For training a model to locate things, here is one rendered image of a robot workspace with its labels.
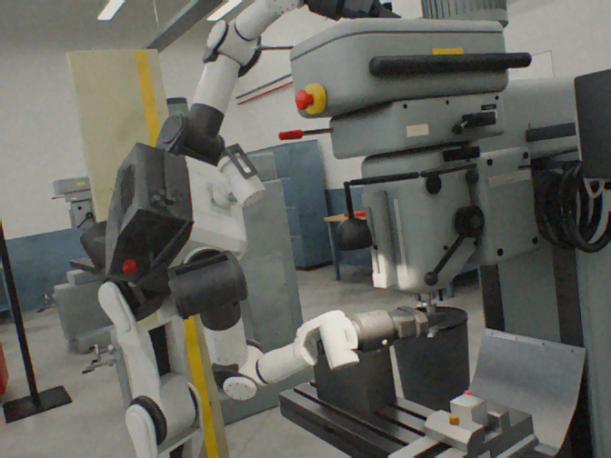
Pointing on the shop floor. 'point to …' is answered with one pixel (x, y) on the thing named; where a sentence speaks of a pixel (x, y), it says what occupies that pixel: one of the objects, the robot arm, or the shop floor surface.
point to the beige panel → (102, 104)
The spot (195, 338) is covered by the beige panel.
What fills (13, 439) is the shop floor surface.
